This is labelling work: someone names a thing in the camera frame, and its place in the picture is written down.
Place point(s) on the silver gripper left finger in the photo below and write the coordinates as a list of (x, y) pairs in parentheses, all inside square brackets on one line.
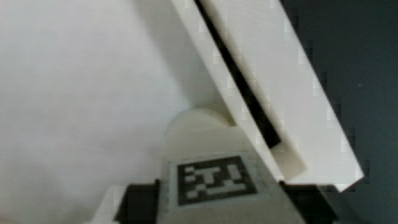
[(128, 206)]

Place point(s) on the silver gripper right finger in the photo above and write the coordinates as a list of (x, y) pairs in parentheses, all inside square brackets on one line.
[(320, 203)]

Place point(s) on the white leg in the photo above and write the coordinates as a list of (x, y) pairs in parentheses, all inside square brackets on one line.
[(218, 189)]

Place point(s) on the white square tabletop tray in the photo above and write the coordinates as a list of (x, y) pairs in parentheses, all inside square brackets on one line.
[(101, 75)]

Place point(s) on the white bar right edge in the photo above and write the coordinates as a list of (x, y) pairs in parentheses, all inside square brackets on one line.
[(304, 135)]

